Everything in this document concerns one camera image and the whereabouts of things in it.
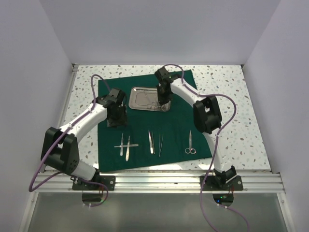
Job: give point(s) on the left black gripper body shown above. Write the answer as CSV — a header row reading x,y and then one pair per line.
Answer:
x,y
119,118

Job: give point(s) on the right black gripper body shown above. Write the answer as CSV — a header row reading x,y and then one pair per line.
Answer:
x,y
163,96

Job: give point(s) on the steel instrument tray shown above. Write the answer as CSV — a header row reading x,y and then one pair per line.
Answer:
x,y
137,100

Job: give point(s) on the steel scalpel handle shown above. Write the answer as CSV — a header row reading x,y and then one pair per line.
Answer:
x,y
122,143
128,149

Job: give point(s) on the thin steel probe rod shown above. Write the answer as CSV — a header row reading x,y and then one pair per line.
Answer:
x,y
130,145

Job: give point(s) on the green surgical cloth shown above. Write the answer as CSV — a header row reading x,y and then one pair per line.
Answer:
x,y
174,124

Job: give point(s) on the steel blunt tweezers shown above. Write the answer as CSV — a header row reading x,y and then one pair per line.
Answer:
x,y
151,143

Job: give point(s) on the steel fine-point tweezers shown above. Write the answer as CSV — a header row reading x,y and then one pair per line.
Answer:
x,y
161,136

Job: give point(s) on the steel surgical scissors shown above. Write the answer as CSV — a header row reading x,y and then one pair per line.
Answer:
x,y
190,149

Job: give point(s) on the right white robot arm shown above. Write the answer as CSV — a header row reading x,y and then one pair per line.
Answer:
x,y
206,115

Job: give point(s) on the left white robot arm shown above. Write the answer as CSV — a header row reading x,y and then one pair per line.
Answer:
x,y
60,148

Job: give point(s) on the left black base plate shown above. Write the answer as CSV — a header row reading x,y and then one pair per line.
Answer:
x,y
100,182

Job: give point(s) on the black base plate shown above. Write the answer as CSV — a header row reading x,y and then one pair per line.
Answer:
x,y
100,182
214,183

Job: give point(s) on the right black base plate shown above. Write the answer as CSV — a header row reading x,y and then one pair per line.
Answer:
x,y
214,183

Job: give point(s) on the aluminium mounting rail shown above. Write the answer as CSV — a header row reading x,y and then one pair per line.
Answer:
x,y
163,181

